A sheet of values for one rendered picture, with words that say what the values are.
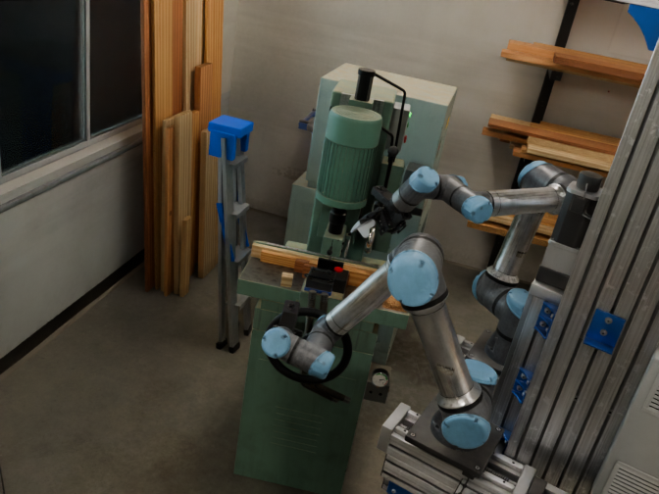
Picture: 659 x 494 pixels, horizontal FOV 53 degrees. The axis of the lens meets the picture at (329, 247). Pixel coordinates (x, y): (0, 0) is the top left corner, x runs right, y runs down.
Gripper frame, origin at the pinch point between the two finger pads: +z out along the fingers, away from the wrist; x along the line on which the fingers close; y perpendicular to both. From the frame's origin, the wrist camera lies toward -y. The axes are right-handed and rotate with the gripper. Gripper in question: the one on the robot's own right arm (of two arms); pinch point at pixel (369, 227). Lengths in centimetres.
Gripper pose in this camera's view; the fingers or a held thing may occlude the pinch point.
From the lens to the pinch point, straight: 215.6
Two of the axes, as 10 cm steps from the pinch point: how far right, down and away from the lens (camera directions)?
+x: 8.5, -1.1, 5.2
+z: -4.2, 4.6, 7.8
